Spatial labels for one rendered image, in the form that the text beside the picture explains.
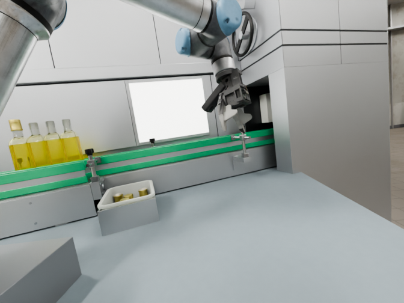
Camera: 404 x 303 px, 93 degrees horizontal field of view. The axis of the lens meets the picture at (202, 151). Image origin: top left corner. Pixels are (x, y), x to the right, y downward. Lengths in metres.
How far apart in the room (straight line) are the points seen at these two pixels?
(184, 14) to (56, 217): 0.77
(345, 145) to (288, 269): 0.91
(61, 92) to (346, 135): 1.43
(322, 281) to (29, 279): 0.48
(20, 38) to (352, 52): 1.29
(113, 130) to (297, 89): 0.91
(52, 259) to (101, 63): 0.91
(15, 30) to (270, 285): 0.65
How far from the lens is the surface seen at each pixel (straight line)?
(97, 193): 0.84
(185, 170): 0.92
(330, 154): 1.17
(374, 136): 1.43
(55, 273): 0.50
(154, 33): 1.23
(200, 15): 0.53
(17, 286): 0.46
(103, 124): 1.08
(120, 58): 1.17
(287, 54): 1.02
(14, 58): 0.54
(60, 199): 0.87
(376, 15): 1.52
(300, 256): 0.47
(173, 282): 0.44
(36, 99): 1.17
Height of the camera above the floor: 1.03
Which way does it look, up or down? 7 degrees down
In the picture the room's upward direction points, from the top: 8 degrees counter-clockwise
